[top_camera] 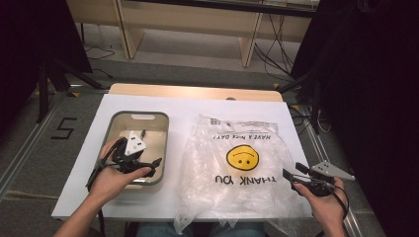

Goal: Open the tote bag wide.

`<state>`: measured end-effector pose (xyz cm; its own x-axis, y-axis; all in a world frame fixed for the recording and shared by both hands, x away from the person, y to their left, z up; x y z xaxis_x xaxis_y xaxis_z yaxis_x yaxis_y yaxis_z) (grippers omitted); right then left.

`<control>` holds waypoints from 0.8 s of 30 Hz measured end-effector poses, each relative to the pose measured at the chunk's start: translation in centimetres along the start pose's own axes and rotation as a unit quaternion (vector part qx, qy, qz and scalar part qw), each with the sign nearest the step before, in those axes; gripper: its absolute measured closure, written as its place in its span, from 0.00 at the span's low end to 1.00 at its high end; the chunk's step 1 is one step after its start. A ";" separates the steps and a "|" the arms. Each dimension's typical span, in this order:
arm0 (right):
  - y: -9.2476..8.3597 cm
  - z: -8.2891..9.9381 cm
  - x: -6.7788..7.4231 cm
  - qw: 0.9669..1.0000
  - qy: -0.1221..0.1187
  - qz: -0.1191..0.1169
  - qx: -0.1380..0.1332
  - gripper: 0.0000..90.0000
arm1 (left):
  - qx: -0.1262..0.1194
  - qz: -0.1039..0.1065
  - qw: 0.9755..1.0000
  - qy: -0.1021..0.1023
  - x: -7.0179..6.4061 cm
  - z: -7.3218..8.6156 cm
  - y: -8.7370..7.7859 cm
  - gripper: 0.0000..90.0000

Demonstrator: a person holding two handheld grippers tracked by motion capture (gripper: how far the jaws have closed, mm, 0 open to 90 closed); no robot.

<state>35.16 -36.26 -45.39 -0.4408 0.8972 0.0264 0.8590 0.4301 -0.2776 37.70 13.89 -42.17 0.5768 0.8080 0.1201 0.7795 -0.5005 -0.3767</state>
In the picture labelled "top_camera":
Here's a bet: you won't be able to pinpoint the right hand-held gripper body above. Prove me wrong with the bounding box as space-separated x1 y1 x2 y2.
293 160 357 198

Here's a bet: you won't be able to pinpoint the person's left hand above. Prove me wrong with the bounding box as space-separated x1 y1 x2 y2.
88 137 153 207

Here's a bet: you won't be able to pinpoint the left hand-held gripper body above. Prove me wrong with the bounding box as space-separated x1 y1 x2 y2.
111 130 156 178

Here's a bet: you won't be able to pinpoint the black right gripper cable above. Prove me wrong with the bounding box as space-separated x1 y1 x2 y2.
324 183 350 221

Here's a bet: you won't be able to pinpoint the person's right hand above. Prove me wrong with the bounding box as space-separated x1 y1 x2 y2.
293 177 348 229

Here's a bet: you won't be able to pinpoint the thin black floor cable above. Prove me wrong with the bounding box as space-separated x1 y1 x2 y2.
84 44 117 80

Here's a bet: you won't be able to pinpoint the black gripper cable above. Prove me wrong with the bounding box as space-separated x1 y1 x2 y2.
85 139 126 193
324 183 350 221

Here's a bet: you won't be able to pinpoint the bundle of black floor cables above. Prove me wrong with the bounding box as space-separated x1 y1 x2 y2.
252 13 298 83

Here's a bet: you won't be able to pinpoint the black curtain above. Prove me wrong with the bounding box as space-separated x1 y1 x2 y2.
0 0 94 132
290 0 419 237

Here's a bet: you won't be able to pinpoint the beige bin with grey rim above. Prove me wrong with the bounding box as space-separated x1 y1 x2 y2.
94 111 171 193

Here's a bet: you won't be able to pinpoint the black metal stand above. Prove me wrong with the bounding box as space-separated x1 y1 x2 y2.
276 69 323 135
35 58 104 124

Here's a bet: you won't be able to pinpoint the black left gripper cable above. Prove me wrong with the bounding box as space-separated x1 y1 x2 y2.
85 139 126 193

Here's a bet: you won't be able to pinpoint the black cables beside table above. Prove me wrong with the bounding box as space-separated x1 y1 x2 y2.
289 104 332 135

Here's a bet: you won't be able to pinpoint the clear smiley plastic bag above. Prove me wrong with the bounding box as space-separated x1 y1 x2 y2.
173 114 308 236

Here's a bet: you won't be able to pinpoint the light wooden table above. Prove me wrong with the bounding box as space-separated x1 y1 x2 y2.
108 82 285 103

